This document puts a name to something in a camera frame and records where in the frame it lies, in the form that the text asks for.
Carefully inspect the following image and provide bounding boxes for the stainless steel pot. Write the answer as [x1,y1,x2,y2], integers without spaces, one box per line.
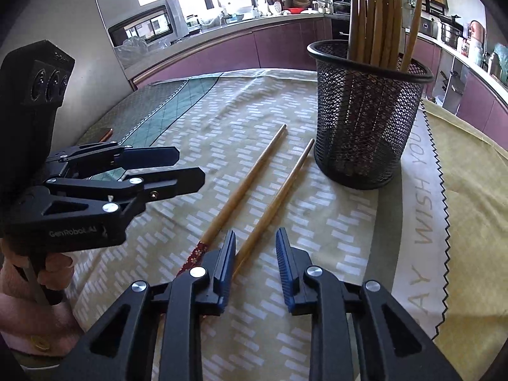
[440,21,464,49]

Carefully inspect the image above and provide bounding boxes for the black mesh utensil holder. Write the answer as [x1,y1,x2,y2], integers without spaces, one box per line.
[307,40,434,190]

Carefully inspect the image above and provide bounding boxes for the grey refrigerator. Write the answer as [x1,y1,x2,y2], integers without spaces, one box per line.
[0,0,137,156]

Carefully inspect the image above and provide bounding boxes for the person's left hand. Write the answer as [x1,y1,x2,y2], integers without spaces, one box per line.
[0,242,78,306]

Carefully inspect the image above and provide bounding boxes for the purple base cabinets with appliances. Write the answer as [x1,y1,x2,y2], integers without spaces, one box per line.
[405,33,508,136]

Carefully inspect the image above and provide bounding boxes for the bundle of wooden chopsticks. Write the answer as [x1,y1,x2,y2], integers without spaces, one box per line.
[344,0,425,177]

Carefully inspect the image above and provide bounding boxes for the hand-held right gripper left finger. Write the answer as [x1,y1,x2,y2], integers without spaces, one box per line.
[59,230,237,381]

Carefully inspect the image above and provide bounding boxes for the clear plastic bag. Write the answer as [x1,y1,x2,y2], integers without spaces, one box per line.
[116,36,160,69]

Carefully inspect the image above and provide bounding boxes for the yellow cloth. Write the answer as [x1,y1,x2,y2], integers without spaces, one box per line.
[421,98,508,351]

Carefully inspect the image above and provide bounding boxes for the black built-in oven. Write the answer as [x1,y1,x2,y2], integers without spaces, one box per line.
[330,16,353,44]

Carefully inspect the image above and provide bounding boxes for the wooden chopstick red floral handle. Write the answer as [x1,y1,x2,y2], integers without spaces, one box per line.
[231,138,316,281]
[176,123,287,279]

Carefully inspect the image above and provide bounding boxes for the silver rice cooker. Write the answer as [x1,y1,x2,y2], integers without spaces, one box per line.
[418,13,442,37]

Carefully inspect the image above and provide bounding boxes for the green patterned tablecloth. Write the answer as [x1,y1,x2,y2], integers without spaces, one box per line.
[65,67,450,381]

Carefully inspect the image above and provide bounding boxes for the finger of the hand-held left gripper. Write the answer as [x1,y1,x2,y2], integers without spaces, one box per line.
[28,167,206,227]
[45,142,180,180]

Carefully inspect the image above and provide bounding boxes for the purple base cabinets with sink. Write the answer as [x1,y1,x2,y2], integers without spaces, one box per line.
[132,15,335,90]

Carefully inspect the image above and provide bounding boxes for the silver microwave oven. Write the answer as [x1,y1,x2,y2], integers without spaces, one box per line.
[107,0,188,49]

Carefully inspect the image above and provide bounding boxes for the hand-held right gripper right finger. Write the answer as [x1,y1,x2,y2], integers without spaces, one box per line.
[276,227,453,381]

